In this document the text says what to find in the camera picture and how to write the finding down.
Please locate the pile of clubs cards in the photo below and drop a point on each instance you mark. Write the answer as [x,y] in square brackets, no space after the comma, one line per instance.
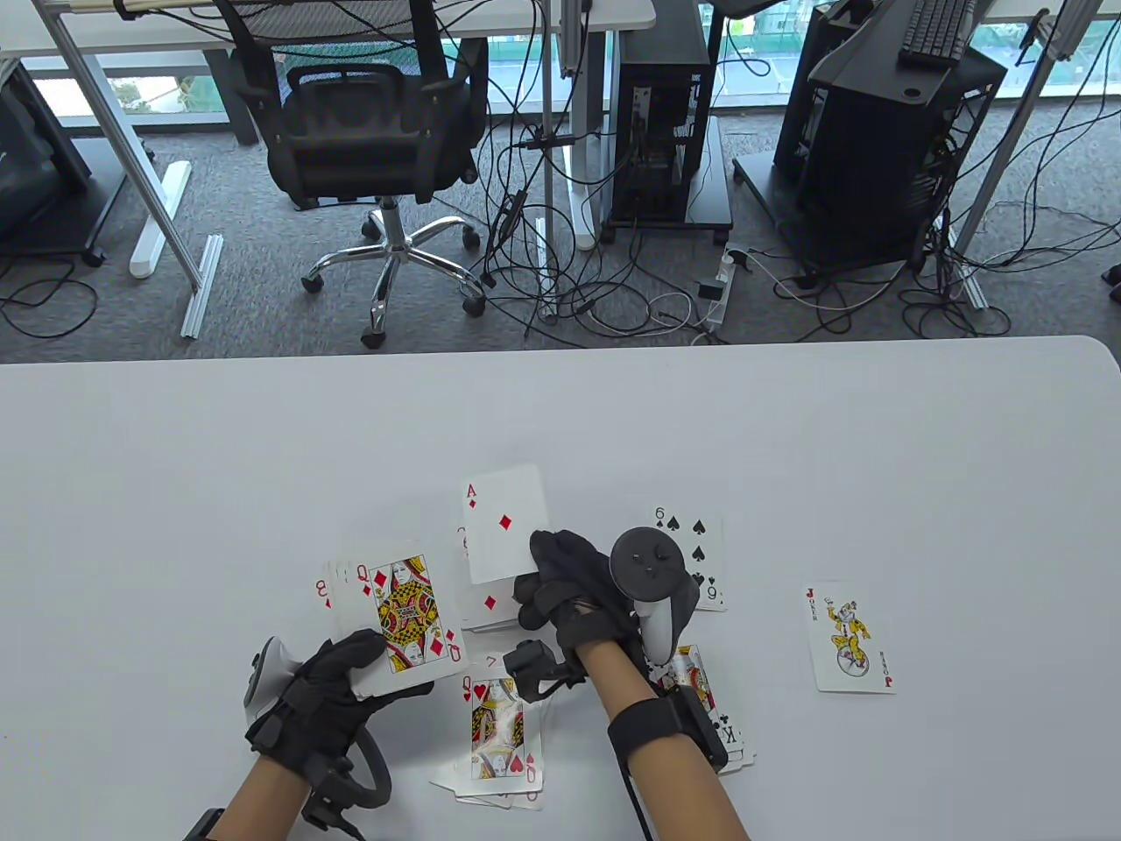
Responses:
[696,670]

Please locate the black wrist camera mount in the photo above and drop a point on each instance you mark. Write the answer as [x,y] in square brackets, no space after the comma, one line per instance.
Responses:
[328,802]
[705,736]

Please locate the black rolling computer stand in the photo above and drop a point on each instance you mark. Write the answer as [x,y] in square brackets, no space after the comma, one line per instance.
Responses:
[714,197]

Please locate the person's right forearm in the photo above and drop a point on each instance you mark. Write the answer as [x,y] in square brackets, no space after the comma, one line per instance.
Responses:
[683,797]

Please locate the person's left hand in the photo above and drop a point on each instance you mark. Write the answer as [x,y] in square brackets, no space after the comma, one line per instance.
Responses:
[311,714]

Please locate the grey and white handheld controller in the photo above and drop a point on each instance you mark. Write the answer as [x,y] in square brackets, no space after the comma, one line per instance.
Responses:
[263,673]
[648,561]

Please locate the black flat floor stand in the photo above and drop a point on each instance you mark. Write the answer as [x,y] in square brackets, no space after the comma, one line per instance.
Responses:
[760,188]

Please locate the stack of playing cards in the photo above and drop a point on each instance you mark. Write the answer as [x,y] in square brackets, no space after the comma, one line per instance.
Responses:
[355,622]

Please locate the black tilted board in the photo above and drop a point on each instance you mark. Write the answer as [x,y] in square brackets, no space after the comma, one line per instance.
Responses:
[863,74]

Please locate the single-pip diamonds playing card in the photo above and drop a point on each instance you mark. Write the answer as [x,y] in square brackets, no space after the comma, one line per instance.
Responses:
[508,499]

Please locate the person's left forearm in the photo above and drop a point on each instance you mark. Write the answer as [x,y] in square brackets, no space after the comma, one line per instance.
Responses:
[258,802]

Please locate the black rolling cabinet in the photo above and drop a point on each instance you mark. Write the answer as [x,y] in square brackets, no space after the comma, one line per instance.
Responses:
[35,175]

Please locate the large black computer tower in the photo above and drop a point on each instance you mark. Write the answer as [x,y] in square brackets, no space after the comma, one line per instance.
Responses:
[876,175]

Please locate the person's right hand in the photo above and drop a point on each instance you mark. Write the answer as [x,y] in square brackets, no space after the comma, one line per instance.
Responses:
[574,587]

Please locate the pile of hearts cards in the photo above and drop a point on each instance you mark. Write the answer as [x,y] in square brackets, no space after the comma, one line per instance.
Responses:
[499,727]

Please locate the black keyboard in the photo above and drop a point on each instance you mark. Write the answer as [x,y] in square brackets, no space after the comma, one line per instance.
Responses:
[937,31]

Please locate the pile of diamonds cards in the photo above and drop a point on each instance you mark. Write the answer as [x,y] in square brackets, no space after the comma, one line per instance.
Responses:
[486,591]

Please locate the many-pip spades playing card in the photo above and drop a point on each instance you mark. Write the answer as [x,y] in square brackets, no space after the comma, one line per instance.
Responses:
[709,543]

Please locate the jester figure playing card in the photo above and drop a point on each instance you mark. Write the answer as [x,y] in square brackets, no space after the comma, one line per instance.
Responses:
[876,613]

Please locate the black mesh office chair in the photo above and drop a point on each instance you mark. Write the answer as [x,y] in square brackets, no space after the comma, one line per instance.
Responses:
[350,149]

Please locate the black computer case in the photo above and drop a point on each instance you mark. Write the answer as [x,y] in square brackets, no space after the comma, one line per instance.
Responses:
[793,105]

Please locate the white power strip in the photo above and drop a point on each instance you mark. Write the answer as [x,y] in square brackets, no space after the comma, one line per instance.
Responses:
[720,302]

